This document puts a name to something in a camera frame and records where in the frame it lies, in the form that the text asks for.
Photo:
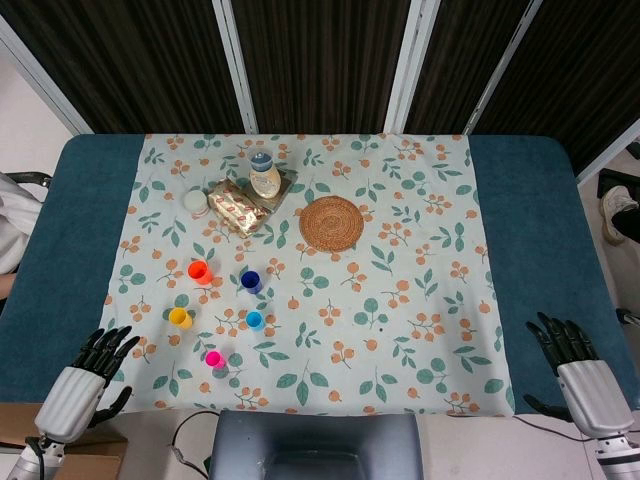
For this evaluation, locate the yellow plastic cup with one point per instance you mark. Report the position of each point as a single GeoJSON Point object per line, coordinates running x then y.
{"type": "Point", "coordinates": [180, 318]}

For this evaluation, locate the person in white clothing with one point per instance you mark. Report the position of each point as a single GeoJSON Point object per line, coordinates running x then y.
{"type": "Point", "coordinates": [15, 225]}

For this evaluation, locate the dark blue plastic cup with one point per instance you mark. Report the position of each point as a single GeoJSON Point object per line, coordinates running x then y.
{"type": "Point", "coordinates": [250, 282]}

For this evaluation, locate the black chair armrest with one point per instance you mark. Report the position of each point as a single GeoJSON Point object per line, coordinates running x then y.
{"type": "Point", "coordinates": [30, 179]}

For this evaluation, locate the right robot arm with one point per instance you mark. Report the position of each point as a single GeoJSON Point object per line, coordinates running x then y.
{"type": "Point", "coordinates": [617, 457]}

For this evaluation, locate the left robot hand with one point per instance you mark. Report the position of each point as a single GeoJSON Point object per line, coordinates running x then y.
{"type": "Point", "coordinates": [70, 400]}

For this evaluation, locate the dark folding screen panel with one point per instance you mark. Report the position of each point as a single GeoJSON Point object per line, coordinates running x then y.
{"type": "Point", "coordinates": [460, 65]}
{"type": "Point", "coordinates": [575, 75]}
{"type": "Point", "coordinates": [320, 60]}
{"type": "Point", "coordinates": [135, 60]}

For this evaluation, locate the dark grey robot chest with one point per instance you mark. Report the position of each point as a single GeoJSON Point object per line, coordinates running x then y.
{"type": "Point", "coordinates": [315, 445]}

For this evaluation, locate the round woven rattan coaster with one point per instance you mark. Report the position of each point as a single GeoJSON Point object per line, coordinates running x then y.
{"type": "Point", "coordinates": [332, 223]}

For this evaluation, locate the small white lidded jar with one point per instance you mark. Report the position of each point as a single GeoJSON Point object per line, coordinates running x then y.
{"type": "Point", "coordinates": [195, 202]}

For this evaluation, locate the light blue plastic cup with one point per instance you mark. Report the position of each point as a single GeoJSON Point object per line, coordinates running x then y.
{"type": "Point", "coordinates": [255, 320]}

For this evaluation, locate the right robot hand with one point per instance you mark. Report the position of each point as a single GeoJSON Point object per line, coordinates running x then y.
{"type": "Point", "coordinates": [592, 395]}

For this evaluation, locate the pink plastic cup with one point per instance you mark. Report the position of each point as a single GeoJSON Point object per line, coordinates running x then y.
{"type": "Point", "coordinates": [215, 359]}

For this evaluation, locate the orange plastic cup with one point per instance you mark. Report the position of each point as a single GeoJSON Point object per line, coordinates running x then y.
{"type": "Point", "coordinates": [200, 273]}

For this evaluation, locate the gold foil snack bag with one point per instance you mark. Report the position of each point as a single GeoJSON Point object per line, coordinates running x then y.
{"type": "Point", "coordinates": [237, 210]}

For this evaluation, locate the teal table cover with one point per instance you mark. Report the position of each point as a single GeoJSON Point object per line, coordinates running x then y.
{"type": "Point", "coordinates": [530, 225]}

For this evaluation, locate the floral print tablecloth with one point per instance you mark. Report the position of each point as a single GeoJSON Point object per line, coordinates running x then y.
{"type": "Point", "coordinates": [330, 300]}

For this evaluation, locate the beige sauce squeeze bottle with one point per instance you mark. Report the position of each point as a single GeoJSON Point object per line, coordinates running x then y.
{"type": "Point", "coordinates": [265, 180]}

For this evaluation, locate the brown cardboard box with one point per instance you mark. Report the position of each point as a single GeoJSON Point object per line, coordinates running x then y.
{"type": "Point", "coordinates": [100, 460]}

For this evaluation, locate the white sneaker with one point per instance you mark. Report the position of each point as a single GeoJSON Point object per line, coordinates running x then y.
{"type": "Point", "coordinates": [614, 205]}

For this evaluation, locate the dark square coaster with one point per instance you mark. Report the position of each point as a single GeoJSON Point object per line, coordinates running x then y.
{"type": "Point", "coordinates": [288, 183]}

